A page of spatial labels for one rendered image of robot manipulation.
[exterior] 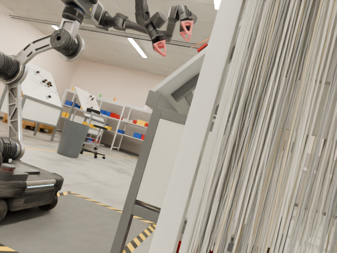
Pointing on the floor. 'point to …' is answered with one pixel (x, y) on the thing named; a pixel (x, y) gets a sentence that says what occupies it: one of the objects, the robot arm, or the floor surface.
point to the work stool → (95, 142)
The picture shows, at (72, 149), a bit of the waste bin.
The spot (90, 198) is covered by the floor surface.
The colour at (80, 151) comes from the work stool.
